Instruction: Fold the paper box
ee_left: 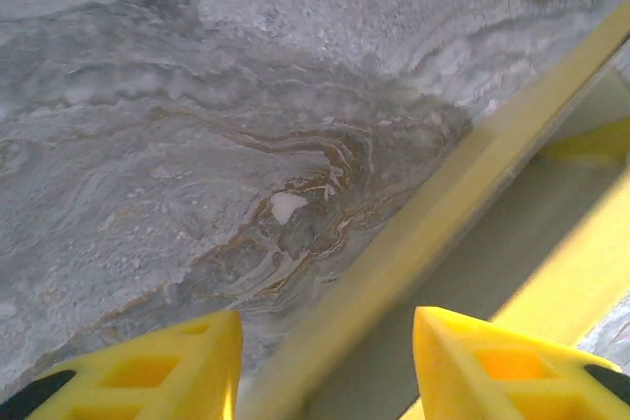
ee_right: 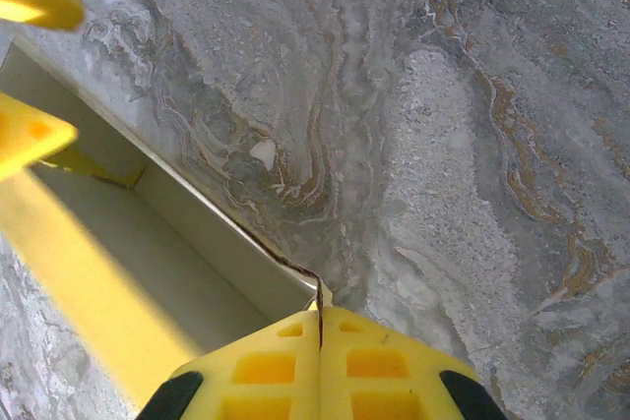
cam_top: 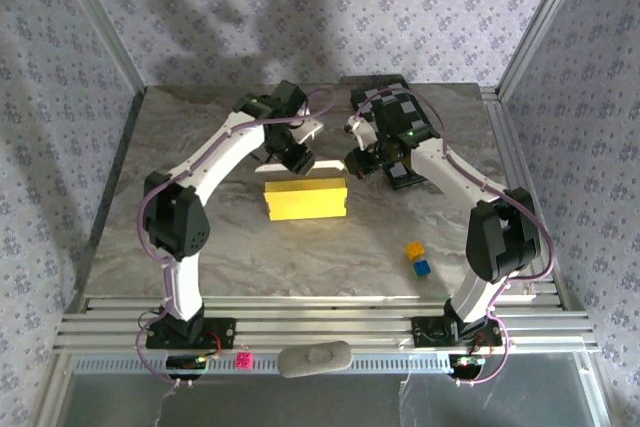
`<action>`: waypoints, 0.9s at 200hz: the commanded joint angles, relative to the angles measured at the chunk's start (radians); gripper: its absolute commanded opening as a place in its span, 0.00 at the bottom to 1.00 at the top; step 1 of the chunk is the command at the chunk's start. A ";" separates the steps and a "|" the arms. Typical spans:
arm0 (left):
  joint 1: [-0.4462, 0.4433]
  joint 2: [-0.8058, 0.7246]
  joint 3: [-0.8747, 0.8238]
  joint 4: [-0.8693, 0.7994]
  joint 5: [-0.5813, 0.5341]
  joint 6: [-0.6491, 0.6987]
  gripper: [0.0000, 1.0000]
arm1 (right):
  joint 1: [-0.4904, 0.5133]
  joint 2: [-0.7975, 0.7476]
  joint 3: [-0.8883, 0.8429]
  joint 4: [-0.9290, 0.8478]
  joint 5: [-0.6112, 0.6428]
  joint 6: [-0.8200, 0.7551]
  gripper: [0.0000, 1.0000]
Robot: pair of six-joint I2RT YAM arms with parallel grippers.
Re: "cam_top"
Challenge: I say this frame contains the yellow white paper box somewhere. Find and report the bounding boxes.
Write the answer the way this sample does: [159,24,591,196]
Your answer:
[253,158,350,222]

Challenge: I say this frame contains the black white chessboard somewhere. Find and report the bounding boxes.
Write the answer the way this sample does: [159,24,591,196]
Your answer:
[349,75,436,192]

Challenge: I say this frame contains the aluminium profile mounting rails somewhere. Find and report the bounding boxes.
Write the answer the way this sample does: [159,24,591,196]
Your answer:
[53,294,600,353]

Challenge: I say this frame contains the grey oval stone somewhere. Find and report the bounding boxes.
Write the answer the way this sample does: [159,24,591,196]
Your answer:
[277,340,353,379]

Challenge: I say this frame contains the aluminium side rail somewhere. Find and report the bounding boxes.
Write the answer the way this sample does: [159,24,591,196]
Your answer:
[479,86,571,311]
[73,86,147,298]

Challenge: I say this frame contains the aluminium corner post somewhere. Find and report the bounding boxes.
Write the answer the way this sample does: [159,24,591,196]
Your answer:
[497,0,594,98]
[49,0,147,96]

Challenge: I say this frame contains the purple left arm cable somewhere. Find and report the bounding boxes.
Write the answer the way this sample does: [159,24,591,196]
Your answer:
[134,85,336,388]

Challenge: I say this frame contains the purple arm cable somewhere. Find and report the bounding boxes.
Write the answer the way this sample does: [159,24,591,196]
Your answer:
[349,90,557,388]
[134,85,336,388]

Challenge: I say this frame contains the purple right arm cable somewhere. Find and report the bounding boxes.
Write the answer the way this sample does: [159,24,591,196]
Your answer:
[349,90,557,388]

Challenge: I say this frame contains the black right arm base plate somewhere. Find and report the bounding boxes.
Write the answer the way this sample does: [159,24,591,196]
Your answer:
[412,315,503,348]

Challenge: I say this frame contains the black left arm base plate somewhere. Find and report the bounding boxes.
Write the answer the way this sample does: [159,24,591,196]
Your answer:
[144,316,237,350]

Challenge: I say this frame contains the grey slotted cable duct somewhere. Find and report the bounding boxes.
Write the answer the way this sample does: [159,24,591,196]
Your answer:
[73,352,454,376]

